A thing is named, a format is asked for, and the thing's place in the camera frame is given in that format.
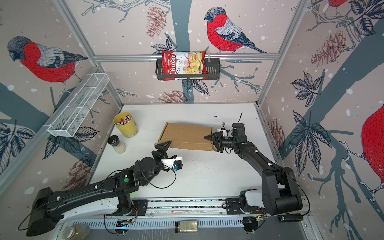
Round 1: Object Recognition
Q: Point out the brown cardboard box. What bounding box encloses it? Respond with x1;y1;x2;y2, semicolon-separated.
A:
155;123;216;151

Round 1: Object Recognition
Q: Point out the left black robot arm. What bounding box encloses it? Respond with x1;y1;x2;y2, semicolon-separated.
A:
26;141;172;237

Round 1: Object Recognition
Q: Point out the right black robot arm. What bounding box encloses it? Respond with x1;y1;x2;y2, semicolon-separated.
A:
204;123;303;216

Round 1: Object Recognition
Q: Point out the black lidded spice jar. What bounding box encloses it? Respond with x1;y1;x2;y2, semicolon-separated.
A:
108;135;127;154

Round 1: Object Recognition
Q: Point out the yellow cup with markers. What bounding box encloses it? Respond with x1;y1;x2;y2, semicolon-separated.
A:
113;112;138;138

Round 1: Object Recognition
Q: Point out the glass jar lying flat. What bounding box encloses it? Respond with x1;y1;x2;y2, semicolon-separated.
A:
175;220;198;234

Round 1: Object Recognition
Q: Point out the red cassava chips bag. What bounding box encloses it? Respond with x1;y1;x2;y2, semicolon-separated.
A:
162;51;207;75

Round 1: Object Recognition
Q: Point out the black remote device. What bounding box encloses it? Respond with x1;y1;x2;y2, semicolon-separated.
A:
278;214;304;223

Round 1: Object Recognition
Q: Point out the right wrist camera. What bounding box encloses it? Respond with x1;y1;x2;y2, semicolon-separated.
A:
218;128;230;135

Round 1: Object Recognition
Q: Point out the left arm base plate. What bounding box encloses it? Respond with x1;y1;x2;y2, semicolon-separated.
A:
107;199;149;217

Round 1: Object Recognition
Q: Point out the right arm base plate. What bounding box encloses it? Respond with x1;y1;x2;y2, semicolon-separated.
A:
223;198;267;216

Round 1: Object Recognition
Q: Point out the black wall basket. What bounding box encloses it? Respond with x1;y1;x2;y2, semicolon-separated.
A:
155;58;221;81

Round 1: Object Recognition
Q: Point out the white wire mesh shelf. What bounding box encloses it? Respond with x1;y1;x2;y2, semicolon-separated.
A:
48;73;110;137

